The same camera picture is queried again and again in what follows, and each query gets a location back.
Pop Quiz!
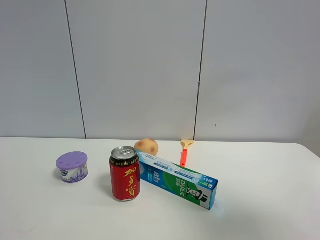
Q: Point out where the red herbal tea can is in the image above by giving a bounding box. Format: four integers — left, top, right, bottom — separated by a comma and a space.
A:
109, 146, 141, 202

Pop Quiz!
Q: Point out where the brown spotted potato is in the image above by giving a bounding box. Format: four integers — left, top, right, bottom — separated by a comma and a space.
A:
134, 138, 159, 156

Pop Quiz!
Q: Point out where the blue green toothpaste box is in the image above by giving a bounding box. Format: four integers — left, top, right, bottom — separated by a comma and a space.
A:
137, 150, 218, 210

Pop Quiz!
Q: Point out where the purple lidded air freshener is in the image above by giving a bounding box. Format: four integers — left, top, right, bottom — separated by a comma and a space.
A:
56, 151, 89, 183

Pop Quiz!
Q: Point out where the orange handled small spatula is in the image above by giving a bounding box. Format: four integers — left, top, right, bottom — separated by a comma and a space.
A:
180, 139, 195, 167

